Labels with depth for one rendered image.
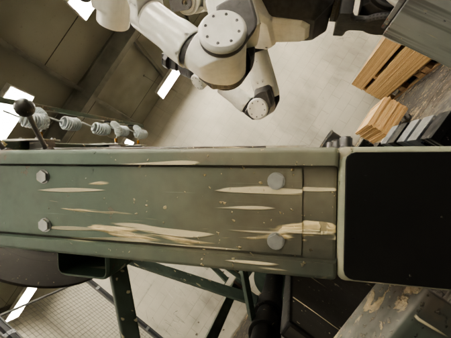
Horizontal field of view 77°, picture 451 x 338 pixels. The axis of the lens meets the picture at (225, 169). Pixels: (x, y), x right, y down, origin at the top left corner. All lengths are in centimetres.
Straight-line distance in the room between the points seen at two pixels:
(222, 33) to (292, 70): 635
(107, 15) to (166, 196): 47
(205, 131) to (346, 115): 306
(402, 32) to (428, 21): 4
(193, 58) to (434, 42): 33
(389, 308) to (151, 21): 53
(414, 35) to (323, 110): 621
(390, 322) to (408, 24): 27
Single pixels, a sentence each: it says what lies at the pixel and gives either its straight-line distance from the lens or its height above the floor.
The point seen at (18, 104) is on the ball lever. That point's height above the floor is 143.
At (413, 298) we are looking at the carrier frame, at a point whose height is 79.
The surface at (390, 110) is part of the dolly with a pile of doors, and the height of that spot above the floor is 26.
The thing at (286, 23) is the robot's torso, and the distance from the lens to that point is 80.
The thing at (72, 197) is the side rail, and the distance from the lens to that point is 34.
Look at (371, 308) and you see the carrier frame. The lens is 34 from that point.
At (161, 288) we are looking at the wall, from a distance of 679.
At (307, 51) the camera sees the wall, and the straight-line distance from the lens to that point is 705.
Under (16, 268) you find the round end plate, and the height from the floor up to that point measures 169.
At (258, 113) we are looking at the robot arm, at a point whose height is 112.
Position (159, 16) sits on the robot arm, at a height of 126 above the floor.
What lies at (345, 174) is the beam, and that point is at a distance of 24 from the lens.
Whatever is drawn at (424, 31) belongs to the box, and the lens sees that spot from 35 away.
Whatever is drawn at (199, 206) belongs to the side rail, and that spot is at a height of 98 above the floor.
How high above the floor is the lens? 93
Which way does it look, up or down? 10 degrees up
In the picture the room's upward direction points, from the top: 57 degrees counter-clockwise
